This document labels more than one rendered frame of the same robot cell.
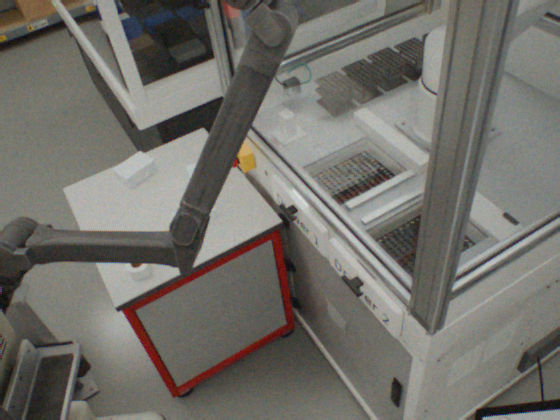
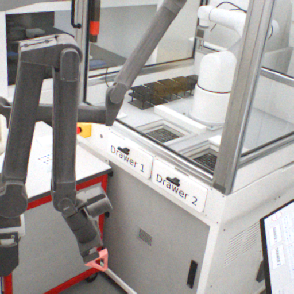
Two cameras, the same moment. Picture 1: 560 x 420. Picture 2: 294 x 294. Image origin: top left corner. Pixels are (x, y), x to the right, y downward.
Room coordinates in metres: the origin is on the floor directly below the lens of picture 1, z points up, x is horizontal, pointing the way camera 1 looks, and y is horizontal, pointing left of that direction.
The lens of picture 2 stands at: (-0.69, 0.59, 1.89)
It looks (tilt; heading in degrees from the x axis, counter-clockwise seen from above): 27 degrees down; 337
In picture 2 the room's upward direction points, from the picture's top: 7 degrees clockwise
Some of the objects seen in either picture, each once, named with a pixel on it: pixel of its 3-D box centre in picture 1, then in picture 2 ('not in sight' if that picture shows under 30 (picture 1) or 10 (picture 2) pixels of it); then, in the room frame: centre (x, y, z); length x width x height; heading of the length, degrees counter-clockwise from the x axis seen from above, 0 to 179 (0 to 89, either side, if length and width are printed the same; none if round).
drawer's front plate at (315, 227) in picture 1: (299, 214); (128, 154); (1.07, -0.06, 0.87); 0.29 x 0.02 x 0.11; 24
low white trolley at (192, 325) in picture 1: (190, 269); (26, 219); (1.32, 0.38, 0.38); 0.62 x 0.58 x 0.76; 24
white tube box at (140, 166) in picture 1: (135, 169); not in sight; (1.49, 0.49, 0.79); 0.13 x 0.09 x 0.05; 131
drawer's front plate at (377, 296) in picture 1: (363, 285); (178, 185); (0.78, -0.19, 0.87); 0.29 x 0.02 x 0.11; 24
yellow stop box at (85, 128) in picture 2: (243, 157); (83, 128); (1.36, 0.09, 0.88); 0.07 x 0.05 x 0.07; 24
